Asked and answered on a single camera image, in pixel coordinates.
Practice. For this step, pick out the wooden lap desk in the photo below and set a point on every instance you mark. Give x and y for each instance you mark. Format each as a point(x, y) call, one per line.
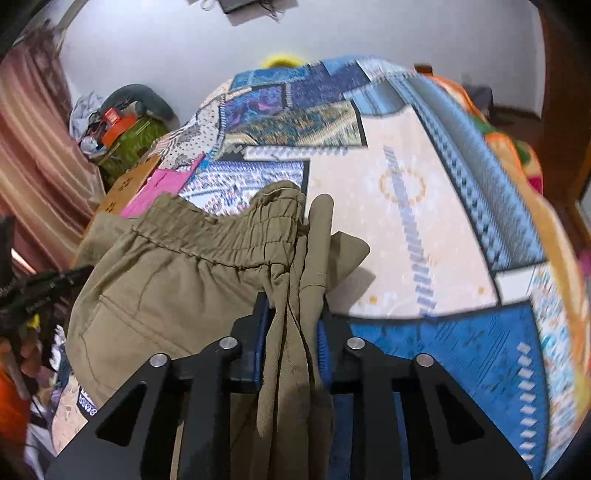
point(124, 189)

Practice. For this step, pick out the green fabric storage bin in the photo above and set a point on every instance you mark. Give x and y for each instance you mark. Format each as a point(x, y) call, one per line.
point(134, 147)

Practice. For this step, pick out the white crumpled cloth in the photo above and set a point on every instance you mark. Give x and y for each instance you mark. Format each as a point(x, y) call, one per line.
point(85, 113)

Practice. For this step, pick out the yellow foam hoop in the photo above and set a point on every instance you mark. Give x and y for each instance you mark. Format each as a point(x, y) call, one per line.
point(281, 61)

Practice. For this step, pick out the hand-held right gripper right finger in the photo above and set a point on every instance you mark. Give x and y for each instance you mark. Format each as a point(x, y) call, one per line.
point(323, 350)

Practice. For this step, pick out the olive green pants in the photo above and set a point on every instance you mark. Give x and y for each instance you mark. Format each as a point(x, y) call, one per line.
point(184, 286)

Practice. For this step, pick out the blue patchwork blanket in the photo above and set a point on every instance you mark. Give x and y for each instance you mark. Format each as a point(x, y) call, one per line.
point(415, 207)

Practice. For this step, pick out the orange patterned blanket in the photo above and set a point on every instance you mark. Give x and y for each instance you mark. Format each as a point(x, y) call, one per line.
point(508, 138)

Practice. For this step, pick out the pink cloth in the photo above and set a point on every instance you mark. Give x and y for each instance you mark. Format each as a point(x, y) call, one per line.
point(161, 184)

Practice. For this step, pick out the grey bag on floor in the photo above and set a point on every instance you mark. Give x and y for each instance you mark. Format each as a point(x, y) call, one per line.
point(480, 99)

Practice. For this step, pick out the person's left hand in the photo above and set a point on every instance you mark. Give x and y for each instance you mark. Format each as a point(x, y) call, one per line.
point(30, 357)

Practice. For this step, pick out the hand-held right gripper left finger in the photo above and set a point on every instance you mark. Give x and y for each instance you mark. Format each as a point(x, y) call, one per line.
point(260, 323)

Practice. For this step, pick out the grey neck pillow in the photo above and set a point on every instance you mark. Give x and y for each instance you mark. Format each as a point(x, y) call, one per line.
point(157, 99)

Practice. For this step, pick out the striped brown curtain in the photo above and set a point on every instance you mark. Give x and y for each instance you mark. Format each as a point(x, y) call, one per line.
point(32, 161)

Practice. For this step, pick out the brown wooden bedpost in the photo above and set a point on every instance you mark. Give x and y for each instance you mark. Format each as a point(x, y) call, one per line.
point(424, 70)

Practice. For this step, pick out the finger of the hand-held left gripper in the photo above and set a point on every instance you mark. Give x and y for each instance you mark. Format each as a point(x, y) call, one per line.
point(64, 281)

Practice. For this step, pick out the small black wall monitor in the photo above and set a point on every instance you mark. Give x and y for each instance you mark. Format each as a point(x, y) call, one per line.
point(235, 4)

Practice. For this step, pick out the orange box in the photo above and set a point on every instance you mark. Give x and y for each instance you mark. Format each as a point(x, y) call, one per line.
point(117, 124)

